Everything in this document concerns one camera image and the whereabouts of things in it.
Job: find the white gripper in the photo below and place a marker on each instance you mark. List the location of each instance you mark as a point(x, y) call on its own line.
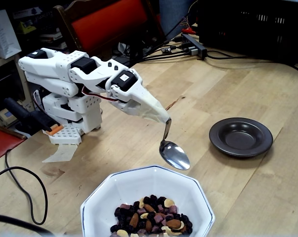
point(144, 97)

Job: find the bent metal spoon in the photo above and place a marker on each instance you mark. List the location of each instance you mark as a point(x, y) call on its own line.
point(174, 155)

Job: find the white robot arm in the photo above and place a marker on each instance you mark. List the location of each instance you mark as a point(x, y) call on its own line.
point(47, 69)

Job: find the white octagonal bowl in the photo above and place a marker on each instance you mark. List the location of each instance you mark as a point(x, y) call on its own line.
point(129, 187)

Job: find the brown round plate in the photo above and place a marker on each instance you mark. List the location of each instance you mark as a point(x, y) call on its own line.
point(240, 138)

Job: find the beige masking tape wrap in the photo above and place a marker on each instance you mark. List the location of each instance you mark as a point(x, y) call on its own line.
point(151, 111)

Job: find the small silver usb adapter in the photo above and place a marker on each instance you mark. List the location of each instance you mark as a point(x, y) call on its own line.
point(166, 50)

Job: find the grey usb hub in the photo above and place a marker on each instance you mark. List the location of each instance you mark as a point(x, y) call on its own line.
point(193, 44)

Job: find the red cushioned wooden chair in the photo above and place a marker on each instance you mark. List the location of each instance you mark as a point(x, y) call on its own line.
point(3, 145)
point(106, 22)

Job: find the red alligator clip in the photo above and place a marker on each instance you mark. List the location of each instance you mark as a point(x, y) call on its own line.
point(189, 30)

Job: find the beige masking tape scrap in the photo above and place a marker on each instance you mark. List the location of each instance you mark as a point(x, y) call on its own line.
point(62, 153)

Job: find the blue grey panel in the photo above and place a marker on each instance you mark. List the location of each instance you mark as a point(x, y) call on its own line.
point(173, 14)

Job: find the black clamp with orange pad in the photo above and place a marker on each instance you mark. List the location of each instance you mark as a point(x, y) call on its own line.
point(37, 118)

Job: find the stack of books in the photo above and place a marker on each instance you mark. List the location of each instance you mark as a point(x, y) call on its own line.
point(52, 37)

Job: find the trail mix heap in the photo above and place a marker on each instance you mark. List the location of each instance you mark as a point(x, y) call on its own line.
point(151, 217)

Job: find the black plastic crate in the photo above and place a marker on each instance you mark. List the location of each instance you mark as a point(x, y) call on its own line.
point(237, 32)

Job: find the beige handheld meter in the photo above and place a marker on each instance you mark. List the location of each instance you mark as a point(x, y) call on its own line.
point(5, 117)

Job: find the yellow black small box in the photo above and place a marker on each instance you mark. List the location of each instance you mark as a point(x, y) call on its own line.
point(27, 27)

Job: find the dark printed box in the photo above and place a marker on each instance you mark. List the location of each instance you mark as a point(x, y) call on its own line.
point(27, 12)

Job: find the cream wooden shelf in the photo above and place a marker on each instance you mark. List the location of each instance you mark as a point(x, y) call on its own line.
point(0, 63)

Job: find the white cardboard box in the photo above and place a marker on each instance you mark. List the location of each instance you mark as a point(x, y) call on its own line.
point(4, 34)

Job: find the black metal post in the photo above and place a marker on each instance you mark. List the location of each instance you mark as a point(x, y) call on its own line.
point(136, 56)

